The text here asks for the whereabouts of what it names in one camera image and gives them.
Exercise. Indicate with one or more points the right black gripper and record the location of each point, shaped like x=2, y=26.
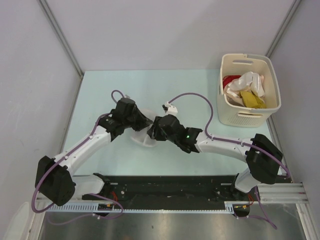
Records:
x=154, y=131

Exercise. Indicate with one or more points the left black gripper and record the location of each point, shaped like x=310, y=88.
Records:
x=143, y=120

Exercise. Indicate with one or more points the white mesh laundry bag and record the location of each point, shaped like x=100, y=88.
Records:
x=141, y=137

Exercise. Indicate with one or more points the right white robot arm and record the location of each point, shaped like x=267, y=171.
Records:
x=262, y=157

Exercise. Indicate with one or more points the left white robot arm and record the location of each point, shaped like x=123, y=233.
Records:
x=54, y=176

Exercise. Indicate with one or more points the cream plastic laundry basket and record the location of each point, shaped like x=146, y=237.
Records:
x=238, y=64

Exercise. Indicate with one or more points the red garment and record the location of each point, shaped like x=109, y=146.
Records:
x=228, y=79

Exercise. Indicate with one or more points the yellow garment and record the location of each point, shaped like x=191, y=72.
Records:
x=250, y=100

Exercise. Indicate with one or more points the white crumpled garment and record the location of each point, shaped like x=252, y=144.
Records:
x=250, y=82

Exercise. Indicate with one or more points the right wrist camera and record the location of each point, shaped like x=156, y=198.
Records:
x=169, y=109

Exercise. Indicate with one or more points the white slotted cable duct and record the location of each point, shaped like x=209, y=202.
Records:
x=106, y=207

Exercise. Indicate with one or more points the aluminium frame rail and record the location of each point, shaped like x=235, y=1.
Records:
x=282, y=193

